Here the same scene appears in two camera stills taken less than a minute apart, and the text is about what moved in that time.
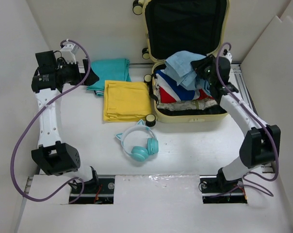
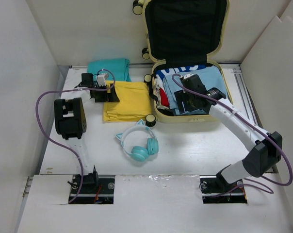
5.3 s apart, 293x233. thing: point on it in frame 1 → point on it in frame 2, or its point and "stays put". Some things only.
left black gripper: (79, 78) → (112, 97)
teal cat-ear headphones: (140, 153) stays put
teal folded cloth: (112, 70) stays put
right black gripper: (199, 64) → (181, 96)
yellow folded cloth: (126, 101) stays put
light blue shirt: (179, 68) → (212, 76)
